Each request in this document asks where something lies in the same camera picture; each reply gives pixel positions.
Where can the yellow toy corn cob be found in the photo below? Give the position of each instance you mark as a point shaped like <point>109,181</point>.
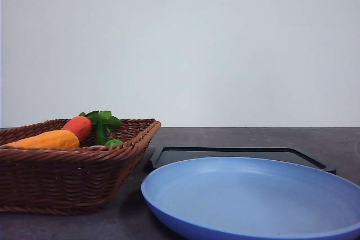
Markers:
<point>51,139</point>

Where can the brown wicker basket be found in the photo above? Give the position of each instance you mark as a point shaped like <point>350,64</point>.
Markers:
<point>68,181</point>

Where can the blue round plate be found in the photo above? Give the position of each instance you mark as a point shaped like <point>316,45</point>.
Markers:
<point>246,198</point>

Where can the orange toy carrot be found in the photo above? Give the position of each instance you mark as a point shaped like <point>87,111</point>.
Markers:
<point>82,124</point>

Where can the green toy chili pepper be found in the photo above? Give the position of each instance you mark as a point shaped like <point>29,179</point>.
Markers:
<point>101,134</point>

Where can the black rectangular tray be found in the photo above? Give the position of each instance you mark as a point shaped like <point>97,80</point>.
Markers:
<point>284,154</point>

